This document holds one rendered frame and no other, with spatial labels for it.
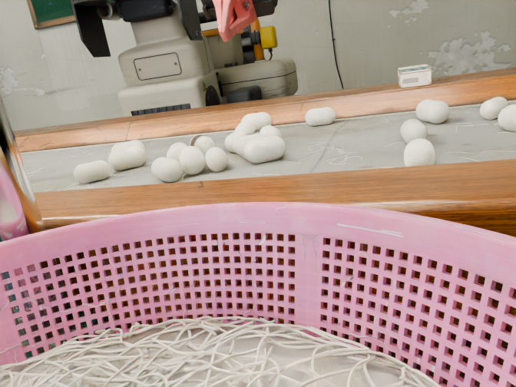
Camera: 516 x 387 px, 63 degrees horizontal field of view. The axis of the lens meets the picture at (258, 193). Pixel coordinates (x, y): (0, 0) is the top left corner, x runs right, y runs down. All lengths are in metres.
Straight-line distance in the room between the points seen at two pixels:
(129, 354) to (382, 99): 0.43
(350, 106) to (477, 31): 1.97
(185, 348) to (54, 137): 0.58
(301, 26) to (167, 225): 2.29
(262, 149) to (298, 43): 2.10
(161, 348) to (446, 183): 0.13
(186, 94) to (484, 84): 0.70
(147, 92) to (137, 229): 0.92
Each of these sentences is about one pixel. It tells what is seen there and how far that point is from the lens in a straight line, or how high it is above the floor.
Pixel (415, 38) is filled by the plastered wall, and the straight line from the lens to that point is 2.42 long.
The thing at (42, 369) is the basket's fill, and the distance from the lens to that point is 0.18.
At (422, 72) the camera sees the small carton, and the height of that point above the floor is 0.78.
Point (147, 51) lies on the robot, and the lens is 1.13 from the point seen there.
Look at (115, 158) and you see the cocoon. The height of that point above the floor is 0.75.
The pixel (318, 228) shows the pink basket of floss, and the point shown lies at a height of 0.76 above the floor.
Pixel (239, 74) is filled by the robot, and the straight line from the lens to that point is 1.31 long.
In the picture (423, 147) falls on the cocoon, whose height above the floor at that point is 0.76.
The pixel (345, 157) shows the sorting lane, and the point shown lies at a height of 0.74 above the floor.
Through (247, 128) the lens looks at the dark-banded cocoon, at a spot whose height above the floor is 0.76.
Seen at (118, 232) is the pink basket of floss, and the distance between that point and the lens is 0.18.
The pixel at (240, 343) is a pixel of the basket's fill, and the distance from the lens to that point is 0.16.
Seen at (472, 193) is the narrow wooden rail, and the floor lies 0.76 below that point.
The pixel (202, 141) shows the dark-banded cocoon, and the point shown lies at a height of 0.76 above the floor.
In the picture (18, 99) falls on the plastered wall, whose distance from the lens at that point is 3.31.
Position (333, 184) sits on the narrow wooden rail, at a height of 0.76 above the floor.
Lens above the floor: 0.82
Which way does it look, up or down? 18 degrees down
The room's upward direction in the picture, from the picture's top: 9 degrees counter-clockwise
